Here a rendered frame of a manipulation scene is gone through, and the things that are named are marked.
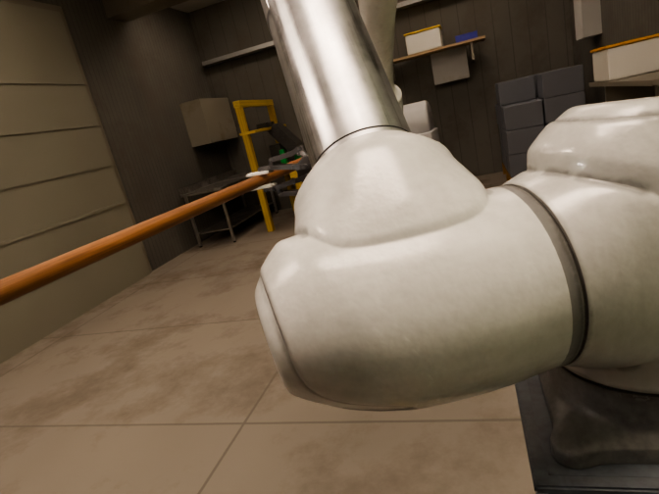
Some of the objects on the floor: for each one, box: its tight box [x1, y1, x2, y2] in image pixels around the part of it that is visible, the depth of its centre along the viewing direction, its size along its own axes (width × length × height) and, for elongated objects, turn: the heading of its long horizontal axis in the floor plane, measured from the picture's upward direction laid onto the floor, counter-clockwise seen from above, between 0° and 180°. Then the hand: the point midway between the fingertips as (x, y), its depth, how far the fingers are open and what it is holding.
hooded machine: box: [403, 101, 440, 143], centre depth 620 cm, size 65×54×126 cm
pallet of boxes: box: [495, 65, 585, 181], centre depth 585 cm, size 128×87×127 cm
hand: (261, 179), depth 122 cm, fingers closed on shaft, 3 cm apart
